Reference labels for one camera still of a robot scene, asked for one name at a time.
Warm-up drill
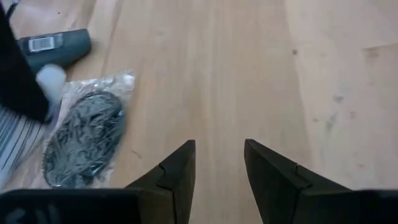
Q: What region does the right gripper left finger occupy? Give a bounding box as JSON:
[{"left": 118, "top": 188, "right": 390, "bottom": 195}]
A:
[{"left": 125, "top": 139, "right": 197, "bottom": 224}]

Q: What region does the small white toothpaste tube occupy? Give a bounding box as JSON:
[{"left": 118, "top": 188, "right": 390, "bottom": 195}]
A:
[{"left": 0, "top": 63, "right": 67, "bottom": 190}]

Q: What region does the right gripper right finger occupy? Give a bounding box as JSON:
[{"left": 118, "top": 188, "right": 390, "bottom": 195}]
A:
[{"left": 243, "top": 138, "right": 398, "bottom": 224}]

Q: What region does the black loofah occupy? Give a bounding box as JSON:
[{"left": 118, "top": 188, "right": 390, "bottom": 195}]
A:
[{"left": 30, "top": 70, "right": 136, "bottom": 190}]

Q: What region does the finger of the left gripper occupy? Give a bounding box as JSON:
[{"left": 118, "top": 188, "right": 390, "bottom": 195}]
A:
[{"left": 0, "top": 4, "right": 51, "bottom": 124}]

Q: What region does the gray deodorant bottle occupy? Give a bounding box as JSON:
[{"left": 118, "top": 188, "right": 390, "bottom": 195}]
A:
[{"left": 17, "top": 28, "right": 93, "bottom": 74}]

